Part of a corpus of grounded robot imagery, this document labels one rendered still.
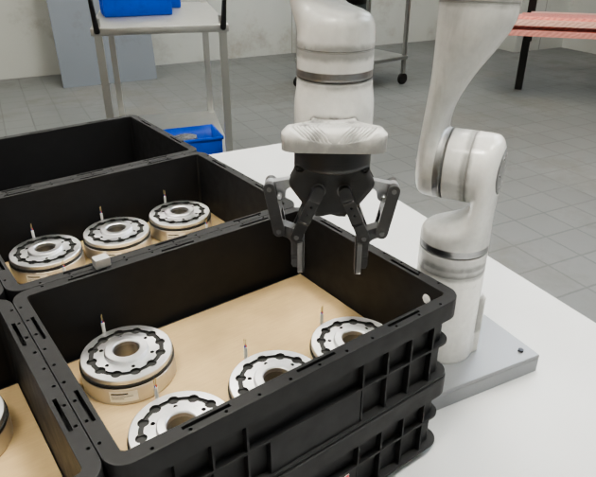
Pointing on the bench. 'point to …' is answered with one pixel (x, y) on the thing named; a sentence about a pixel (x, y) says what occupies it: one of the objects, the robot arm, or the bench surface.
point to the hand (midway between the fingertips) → (329, 257)
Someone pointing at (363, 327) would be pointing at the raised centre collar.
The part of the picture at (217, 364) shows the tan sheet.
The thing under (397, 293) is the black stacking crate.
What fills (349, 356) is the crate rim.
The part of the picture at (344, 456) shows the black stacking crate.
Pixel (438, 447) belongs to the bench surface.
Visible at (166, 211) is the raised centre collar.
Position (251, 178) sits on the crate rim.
